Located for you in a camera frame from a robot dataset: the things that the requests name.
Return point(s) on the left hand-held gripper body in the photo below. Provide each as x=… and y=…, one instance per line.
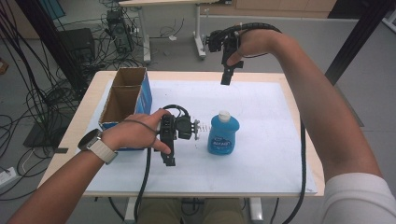
x=183, y=127

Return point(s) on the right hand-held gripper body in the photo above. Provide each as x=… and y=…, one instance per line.
x=221, y=42

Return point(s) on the blue bottle with white cap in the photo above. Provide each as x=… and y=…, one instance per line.
x=222, y=137

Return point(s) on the blue cardboard box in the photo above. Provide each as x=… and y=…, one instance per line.
x=124, y=102

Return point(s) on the person's right hand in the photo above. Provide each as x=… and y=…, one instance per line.
x=258, y=42

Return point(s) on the person's left hand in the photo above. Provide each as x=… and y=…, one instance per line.
x=134, y=132

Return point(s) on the white desk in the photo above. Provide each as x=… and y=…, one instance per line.
x=199, y=31

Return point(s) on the small white adapter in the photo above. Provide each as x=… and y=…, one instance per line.
x=172, y=38

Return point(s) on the person's khaki pants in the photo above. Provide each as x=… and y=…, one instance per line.
x=162, y=213

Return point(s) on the white table leg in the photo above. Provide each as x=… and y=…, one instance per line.
x=130, y=211
x=256, y=210

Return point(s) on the wristwatch with white band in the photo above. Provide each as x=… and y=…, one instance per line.
x=102, y=151

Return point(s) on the wooden cabinet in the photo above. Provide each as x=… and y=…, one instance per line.
x=280, y=6

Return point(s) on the white mat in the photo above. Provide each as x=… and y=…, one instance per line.
x=264, y=140

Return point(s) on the black floor plate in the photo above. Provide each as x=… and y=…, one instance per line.
x=37, y=138

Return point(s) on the black equipment box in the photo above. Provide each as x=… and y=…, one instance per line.
x=77, y=43

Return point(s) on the white power strip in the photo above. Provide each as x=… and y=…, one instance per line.
x=7, y=177

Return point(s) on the teal panel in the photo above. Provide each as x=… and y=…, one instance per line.
x=53, y=7

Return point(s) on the person's white shirt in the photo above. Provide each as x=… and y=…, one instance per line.
x=361, y=202

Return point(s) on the small brown object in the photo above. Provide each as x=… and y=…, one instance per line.
x=3, y=66

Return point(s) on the black metal post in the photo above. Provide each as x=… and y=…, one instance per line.
x=358, y=37
x=53, y=40

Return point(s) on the white frame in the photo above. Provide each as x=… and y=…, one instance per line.
x=390, y=23

